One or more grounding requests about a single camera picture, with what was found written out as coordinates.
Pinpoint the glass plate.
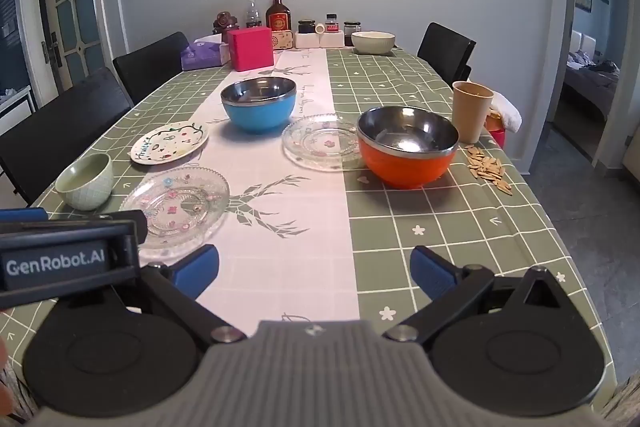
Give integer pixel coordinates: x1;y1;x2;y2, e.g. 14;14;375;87
120;166;230;265
282;114;364;172

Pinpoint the green ceramic bowl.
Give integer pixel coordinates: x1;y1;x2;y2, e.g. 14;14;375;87
54;153;114;211

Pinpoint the white fruity painted plate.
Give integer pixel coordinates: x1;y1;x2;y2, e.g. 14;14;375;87
129;119;209;166

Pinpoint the orange steel bowl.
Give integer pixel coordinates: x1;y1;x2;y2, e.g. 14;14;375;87
356;105;459;188

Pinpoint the blue steel bowl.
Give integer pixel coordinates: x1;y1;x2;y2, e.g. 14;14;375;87
220;77;297;133

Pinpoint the near left black chair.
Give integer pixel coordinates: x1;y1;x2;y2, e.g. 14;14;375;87
0;68;131;205

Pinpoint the black chair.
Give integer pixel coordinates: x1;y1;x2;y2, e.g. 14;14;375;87
113;31;189;104
0;68;131;205
416;22;476;86

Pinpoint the green checked tablecloth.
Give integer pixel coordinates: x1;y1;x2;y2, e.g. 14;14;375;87
0;41;618;413

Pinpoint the white bag on chair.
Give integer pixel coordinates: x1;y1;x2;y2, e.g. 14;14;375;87
489;92;523;133

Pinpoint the brown paper cup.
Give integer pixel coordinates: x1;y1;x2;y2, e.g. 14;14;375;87
452;80;494;144

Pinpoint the far left black chair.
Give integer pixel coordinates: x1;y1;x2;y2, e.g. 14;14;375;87
113;31;189;104

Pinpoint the right black chair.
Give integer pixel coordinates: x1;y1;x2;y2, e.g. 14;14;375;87
416;22;476;86

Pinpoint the purple tissue box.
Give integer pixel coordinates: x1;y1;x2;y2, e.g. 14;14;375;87
180;35;230;72

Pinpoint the pink box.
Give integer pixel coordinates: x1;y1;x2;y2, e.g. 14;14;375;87
227;26;274;72

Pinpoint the cream ceramic bowl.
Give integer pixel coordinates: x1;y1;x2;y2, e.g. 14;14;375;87
352;30;396;55

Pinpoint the dark brown figurine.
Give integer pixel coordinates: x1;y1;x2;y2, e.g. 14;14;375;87
213;11;239;35

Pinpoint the clear water bottle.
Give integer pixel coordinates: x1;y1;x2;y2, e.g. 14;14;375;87
245;0;262;28

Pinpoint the white box set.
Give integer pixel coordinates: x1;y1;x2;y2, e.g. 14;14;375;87
294;31;345;49

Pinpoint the black lid jar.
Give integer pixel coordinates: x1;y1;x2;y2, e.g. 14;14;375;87
343;20;361;46

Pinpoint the brown liquor bottle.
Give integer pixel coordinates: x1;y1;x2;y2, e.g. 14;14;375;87
266;0;291;31

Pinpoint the dark glass jar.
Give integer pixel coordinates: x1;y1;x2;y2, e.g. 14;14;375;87
298;20;316;34

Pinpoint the red label jar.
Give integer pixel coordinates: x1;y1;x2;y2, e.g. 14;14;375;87
324;13;340;32

